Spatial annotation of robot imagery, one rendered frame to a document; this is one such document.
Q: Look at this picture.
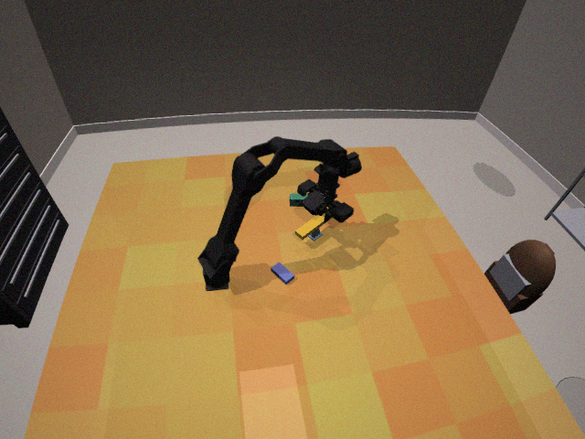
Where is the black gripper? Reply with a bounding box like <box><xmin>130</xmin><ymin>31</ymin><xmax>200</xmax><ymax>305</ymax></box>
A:
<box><xmin>297</xmin><ymin>179</ymin><xmax>354</xmax><ymax>223</ymax></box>

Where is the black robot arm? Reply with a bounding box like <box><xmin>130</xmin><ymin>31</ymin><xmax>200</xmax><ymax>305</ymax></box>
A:
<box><xmin>197</xmin><ymin>136</ymin><xmax>362</xmax><ymax>291</ymax></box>

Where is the blue flat bar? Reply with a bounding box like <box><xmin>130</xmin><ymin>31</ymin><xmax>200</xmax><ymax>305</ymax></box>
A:
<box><xmin>271</xmin><ymin>262</ymin><xmax>294</xmax><ymax>284</ymax></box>

